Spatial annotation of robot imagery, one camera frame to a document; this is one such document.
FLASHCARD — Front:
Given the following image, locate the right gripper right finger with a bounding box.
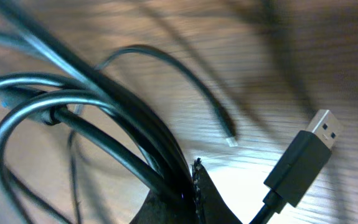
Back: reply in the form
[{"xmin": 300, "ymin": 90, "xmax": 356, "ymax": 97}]
[{"xmin": 192, "ymin": 158, "xmax": 242, "ymax": 224}]

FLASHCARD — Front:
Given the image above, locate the black USB cable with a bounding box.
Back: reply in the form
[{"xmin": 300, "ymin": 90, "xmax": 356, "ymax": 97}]
[{"xmin": 0, "ymin": 0, "xmax": 344, "ymax": 224}]

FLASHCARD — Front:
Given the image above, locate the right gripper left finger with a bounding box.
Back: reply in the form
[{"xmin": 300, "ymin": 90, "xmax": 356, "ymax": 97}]
[{"xmin": 130, "ymin": 191, "xmax": 197, "ymax": 224}]

